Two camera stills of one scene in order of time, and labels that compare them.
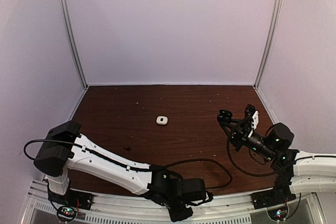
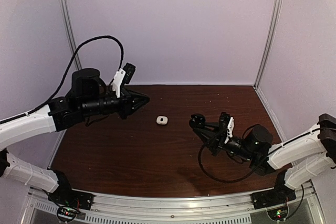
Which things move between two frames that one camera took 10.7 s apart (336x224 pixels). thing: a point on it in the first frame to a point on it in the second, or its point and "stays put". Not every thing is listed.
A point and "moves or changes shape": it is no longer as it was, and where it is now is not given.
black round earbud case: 224,115 moves or changes shape
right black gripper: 238,137 to 217,139
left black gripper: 176,217 to 126,102
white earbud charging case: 164,121 stays put
